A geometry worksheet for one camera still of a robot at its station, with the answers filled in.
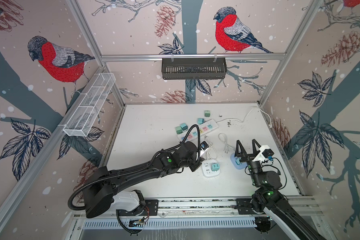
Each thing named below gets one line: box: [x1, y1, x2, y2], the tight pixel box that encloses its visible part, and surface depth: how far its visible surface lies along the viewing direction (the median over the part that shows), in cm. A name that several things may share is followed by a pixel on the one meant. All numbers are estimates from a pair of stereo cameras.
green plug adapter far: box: [204, 110, 211, 118], surface depth 115 cm
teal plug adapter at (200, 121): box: [197, 118, 205, 125], surface depth 109 cm
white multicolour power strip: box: [177, 119, 219, 141], surface depth 103 cm
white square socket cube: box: [201, 159, 221, 177], surface depth 85 cm
